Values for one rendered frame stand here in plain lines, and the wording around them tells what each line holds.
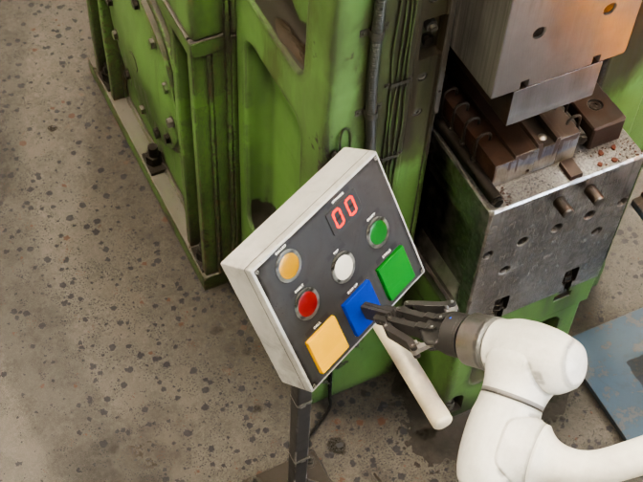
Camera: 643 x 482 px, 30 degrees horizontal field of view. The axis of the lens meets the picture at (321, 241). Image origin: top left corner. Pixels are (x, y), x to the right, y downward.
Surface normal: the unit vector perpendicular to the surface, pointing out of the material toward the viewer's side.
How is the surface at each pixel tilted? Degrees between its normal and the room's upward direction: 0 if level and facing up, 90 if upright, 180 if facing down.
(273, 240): 30
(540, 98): 90
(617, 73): 90
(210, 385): 0
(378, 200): 60
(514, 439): 24
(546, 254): 90
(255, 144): 90
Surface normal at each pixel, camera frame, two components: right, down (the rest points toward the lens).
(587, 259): 0.44, 0.73
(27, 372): 0.04, -0.59
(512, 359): -0.62, -0.25
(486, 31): -0.90, 0.33
